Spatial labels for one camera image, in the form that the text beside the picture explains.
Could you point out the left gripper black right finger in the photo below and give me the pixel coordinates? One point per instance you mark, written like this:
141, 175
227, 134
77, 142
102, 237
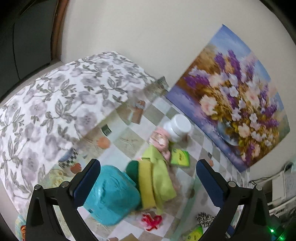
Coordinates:
243, 212

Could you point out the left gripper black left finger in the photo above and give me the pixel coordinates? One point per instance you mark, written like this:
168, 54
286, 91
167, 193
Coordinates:
42, 222

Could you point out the red pink yarn flower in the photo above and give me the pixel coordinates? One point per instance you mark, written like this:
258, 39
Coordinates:
151, 222

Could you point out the yellow green sponge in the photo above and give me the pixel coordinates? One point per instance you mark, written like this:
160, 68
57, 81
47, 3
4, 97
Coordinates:
141, 174

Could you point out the black white spotted cloth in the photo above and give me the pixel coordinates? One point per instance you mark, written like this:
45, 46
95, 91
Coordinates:
204, 219

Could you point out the mint white storage tray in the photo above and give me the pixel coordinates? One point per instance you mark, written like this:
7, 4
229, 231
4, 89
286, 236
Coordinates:
200, 202

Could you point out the teal plastic toy case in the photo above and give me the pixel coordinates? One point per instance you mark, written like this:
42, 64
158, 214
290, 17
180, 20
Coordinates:
113, 196

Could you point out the small green tissue pack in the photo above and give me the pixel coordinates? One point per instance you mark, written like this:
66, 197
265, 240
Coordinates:
180, 158

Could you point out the lime green cloth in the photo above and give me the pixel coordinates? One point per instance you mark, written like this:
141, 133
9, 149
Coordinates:
161, 182

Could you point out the grey floral tablecloth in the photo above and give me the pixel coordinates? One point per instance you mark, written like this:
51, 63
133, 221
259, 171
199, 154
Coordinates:
49, 116

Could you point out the white capped plastic bottle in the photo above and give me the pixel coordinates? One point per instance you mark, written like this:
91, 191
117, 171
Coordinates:
178, 127

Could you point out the floral painting canvas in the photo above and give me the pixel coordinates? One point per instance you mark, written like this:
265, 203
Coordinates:
229, 95

